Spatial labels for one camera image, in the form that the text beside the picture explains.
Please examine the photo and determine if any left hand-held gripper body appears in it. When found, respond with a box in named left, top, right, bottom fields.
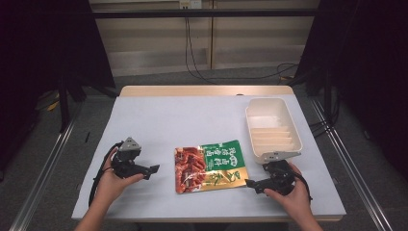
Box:
left=111, top=137, right=153, bottom=180

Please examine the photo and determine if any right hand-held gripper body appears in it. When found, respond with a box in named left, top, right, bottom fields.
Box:
left=258, top=150, right=302, bottom=196

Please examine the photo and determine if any white plastic storage box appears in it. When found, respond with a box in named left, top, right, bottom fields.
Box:
left=244, top=97, right=303, bottom=166

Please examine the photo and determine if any green and red snack packet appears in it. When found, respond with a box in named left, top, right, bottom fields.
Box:
left=173, top=139, right=250, bottom=194

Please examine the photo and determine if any person's left hand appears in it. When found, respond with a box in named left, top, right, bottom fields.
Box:
left=95, top=147, right=145, bottom=206

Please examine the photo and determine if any person's right hand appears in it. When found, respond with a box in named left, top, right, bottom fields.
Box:
left=263, top=162, right=314, bottom=222

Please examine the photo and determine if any white table mat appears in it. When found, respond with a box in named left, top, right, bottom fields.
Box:
left=71, top=94, right=346, bottom=221

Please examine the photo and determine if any black metal stand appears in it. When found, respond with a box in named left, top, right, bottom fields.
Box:
left=56, top=75, right=119, bottom=134
left=294, top=64, right=341, bottom=139

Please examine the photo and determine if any black horizontal bar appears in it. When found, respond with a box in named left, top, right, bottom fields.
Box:
left=91, top=9, right=319, bottom=19

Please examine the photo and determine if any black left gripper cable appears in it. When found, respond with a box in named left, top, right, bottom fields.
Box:
left=88, top=141, right=124, bottom=208

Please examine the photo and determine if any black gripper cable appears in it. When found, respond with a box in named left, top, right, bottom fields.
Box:
left=88, top=141, right=124, bottom=208
left=290, top=171, right=314, bottom=202

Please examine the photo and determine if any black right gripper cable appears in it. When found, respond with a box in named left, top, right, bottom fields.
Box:
left=290, top=171, right=314, bottom=202

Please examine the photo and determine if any aluminium floor rail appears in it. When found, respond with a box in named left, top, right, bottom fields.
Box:
left=9, top=102, right=85, bottom=231
left=310, top=97, right=395, bottom=231

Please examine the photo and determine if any black floor cable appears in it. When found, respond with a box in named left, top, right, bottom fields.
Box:
left=205, top=63, right=300, bottom=86

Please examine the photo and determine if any black hanging wall cable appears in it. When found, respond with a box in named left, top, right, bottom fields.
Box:
left=184, top=16, right=217, bottom=86

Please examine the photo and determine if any white wall socket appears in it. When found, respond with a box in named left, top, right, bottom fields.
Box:
left=179, top=0, right=203, bottom=10

